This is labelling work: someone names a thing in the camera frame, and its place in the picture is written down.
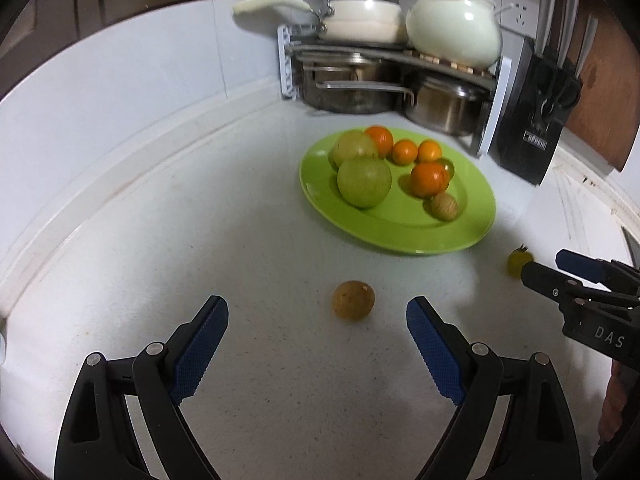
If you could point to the person's right hand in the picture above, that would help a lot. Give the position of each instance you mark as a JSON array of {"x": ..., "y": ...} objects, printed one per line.
[{"x": 622, "y": 400}]

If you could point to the yellow-green round fruit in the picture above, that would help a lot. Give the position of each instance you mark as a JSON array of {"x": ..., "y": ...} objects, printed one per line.
[{"x": 350, "y": 146}]

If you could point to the large orange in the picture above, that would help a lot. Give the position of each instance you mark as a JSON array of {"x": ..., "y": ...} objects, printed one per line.
[{"x": 429, "y": 179}]

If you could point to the wooden trivet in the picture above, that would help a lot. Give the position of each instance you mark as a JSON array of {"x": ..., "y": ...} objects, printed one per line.
[{"x": 455, "y": 64}]

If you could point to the small brown fruit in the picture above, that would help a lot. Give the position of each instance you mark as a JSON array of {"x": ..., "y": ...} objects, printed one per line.
[{"x": 445, "y": 207}]

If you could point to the white pot rack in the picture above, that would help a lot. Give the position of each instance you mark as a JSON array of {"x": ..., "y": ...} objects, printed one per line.
[{"x": 497, "y": 105}]

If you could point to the white ceramic pot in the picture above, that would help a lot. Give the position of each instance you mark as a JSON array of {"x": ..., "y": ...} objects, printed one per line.
[{"x": 452, "y": 25}]

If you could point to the green plate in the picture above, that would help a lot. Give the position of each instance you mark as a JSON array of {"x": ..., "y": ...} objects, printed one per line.
[{"x": 400, "y": 230}]

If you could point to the black scissors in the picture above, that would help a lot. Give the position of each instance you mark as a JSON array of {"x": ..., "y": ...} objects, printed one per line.
[{"x": 555, "y": 97}]

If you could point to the brown wooden cutting board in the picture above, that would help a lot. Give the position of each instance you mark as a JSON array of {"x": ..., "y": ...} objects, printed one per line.
[{"x": 605, "y": 100}]

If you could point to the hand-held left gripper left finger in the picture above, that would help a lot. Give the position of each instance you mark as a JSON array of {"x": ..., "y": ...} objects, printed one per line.
[{"x": 200, "y": 350}]

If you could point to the green apple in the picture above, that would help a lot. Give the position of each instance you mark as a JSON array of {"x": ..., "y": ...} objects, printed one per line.
[{"x": 364, "y": 183}]

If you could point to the brown round fruit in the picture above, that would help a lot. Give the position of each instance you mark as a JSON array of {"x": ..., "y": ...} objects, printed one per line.
[{"x": 354, "y": 300}]

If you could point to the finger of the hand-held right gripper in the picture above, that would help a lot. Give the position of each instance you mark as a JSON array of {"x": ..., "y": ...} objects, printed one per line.
[
  {"x": 580, "y": 265},
  {"x": 547, "y": 280}
]

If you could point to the white wall socket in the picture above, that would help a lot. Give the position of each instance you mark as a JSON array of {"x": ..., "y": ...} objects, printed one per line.
[{"x": 517, "y": 16}]

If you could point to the black knife block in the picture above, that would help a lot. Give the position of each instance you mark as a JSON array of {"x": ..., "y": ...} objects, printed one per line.
[{"x": 530, "y": 130}]

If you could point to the small orange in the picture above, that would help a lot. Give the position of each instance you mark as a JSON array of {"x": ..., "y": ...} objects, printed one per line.
[
  {"x": 381, "y": 139},
  {"x": 430, "y": 150},
  {"x": 405, "y": 152}
]

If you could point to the green tomato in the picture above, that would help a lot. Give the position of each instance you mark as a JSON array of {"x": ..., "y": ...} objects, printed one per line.
[
  {"x": 518, "y": 260},
  {"x": 448, "y": 166}
]

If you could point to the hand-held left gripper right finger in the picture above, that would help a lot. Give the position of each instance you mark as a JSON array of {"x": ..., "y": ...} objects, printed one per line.
[{"x": 435, "y": 350}]

